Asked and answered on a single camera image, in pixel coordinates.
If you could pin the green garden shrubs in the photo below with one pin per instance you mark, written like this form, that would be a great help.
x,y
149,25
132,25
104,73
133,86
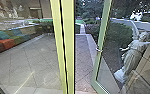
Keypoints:
x,y
119,33

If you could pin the white garden statue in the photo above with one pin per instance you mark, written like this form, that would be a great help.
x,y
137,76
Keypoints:
x,y
134,56

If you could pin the multicolour outdoor sofa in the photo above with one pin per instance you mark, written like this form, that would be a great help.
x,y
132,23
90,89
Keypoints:
x,y
7,38

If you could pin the green framed glass door wall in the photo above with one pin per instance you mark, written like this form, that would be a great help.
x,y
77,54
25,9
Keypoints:
x,y
66,43

